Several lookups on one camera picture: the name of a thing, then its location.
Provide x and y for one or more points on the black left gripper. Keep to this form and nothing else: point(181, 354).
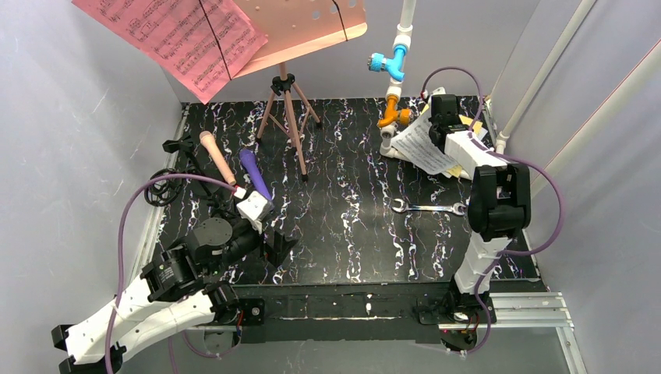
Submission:
point(271, 246)

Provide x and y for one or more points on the yellow sheet music page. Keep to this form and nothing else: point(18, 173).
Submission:
point(457, 171)

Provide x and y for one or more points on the orange pipe valve fitting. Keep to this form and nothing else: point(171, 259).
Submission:
point(393, 115)

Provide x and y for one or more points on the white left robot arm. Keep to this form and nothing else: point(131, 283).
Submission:
point(181, 288)

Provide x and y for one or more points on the pink microphone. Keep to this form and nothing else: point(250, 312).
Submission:
point(209, 142)

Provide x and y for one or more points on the black tripod mic stand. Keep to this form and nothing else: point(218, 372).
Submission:
point(165, 192)

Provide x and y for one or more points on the pink tripod music stand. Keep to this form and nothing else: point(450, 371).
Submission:
point(294, 29)

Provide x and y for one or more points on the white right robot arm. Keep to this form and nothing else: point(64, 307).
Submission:
point(499, 201)

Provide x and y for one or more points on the black round-base mic stand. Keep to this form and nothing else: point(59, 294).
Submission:
point(186, 147)

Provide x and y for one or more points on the silver open-end wrench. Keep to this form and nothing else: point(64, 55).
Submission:
point(400, 206)

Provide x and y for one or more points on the white PVC pipe frame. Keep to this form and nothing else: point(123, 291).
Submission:
point(438, 141)

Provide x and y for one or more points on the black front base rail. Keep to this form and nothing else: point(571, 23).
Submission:
point(352, 312)

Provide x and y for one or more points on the purple microphone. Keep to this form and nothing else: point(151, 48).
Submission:
point(248, 161)

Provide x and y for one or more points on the white wall pipe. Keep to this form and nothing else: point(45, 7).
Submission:
point(565, 37)

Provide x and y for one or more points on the pink sheet music page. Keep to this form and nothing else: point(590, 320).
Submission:
point(203, 44)

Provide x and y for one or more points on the sheet music book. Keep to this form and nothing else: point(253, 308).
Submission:
point(483, 132)

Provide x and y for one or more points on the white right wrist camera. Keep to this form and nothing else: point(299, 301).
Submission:
point(430, 93)

